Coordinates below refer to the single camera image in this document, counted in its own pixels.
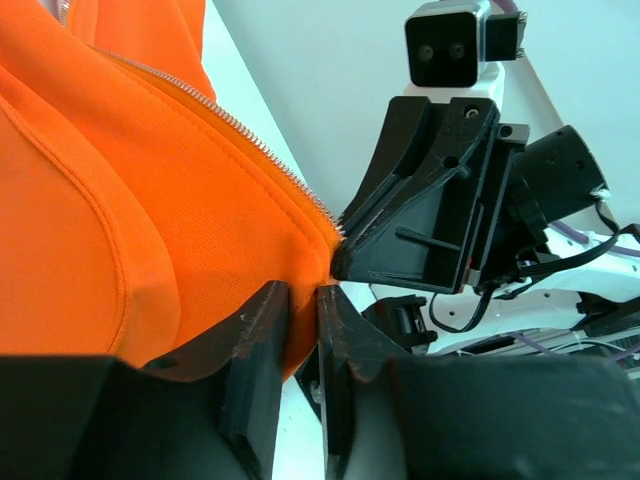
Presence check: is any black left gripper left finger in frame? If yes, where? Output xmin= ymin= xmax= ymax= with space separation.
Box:
xmin=1 ymin=281 xmax=289 ymax=479

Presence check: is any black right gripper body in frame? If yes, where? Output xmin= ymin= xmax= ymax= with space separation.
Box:
xmin=474 ymin=125 xmax=608 ymax=294

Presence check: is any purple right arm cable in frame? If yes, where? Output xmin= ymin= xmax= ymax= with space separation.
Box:
xmin=492 ymin=0 xmax=640 ymax=357

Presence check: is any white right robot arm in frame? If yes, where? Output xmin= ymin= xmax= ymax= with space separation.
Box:
xmin=331 ymin=96 xmax=639 ymax=354

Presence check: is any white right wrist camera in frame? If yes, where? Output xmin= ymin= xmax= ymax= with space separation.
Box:
xmin=403 ymin=1 xmax=528 ymax=106

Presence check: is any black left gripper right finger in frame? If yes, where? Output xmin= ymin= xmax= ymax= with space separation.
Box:
xmin=317 ymin=286 xmax=639 ymax=479

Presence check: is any orange jacket with pink lining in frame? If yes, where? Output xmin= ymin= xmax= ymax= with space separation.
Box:
xmin=1 ymin=1 xmax=341 ymax=375

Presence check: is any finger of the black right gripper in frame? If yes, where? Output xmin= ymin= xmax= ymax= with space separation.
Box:
xmin=333 ymin=96 xmax=500 ymax=293

